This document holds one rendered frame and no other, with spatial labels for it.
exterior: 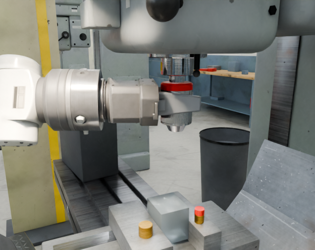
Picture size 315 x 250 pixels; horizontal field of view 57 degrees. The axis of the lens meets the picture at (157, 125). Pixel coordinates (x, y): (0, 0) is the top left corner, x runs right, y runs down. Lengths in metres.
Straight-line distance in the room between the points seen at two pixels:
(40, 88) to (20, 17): 1.69
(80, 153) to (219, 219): 0.46
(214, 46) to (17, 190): 2.06
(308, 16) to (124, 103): 0.25
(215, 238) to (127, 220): 0.15
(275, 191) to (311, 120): 0.18
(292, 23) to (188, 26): 0.15
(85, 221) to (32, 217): 1.68
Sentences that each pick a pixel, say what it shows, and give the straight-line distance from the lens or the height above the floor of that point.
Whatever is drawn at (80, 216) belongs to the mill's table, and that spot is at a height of 0.93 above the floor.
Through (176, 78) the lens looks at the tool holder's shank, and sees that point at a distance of 0.41.
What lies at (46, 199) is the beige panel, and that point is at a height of 0.25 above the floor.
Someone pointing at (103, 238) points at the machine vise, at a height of 1.00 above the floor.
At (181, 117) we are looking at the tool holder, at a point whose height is 1.22.
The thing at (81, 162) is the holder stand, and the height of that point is 0.99.
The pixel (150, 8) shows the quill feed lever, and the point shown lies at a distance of 0.27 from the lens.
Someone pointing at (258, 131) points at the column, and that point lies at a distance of 0.83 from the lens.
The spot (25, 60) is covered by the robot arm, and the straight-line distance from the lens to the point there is 0.44.
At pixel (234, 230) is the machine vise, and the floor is 1.00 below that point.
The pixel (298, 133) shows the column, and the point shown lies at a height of 1.13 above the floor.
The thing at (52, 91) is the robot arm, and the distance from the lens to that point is 0.40.
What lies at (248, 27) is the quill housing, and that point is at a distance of 0.37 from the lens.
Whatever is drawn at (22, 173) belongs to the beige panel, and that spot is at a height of 0.48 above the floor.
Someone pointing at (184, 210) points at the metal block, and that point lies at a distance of 0.50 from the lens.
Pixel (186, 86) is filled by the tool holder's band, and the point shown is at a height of 1.27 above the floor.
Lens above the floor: 1.31
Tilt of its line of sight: 15 degrees down
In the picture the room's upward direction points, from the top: straight up
